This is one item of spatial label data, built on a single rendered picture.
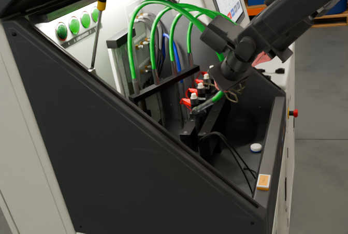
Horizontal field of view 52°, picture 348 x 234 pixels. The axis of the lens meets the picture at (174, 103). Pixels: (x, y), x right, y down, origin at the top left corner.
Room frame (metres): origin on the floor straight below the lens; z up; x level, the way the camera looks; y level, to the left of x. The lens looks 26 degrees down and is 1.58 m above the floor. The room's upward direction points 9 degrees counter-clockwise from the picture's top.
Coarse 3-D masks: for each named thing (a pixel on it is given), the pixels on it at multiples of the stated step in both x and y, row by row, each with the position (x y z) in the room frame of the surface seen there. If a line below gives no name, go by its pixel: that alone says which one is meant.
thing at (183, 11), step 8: (152, 0) 1.01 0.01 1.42; (160, 0) 0.99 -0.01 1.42; (136, 8) 1.06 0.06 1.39; (176, 8) 0.95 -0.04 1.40; (192, 16) 0.92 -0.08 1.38; (200, 24) 0.90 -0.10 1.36; (128, 32) 1.10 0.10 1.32; (128, 40) 1.11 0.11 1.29; (128, 48) 1.11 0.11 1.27; (128, 56) 1.12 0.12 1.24; (136, 80) 1.12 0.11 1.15; (216, 96) 0.87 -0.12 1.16
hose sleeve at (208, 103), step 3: (210, 99) 0.89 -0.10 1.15; (204, 102) 0.91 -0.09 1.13; (207, 102) 0.90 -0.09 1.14; (210, 102) 0.89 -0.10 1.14; (213, 102) 0.88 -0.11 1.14; (201, 105) 0.91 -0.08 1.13; (204, 105) 0.90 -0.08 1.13; (207, 105) 0.89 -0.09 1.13; (210, 105) 0.89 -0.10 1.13; (195, 108) 0.93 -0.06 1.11; (198, 108) 0.92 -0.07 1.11; (201, 108) 0.91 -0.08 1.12; (204, 108) 0.91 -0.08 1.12; (198, 111) 0.92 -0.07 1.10
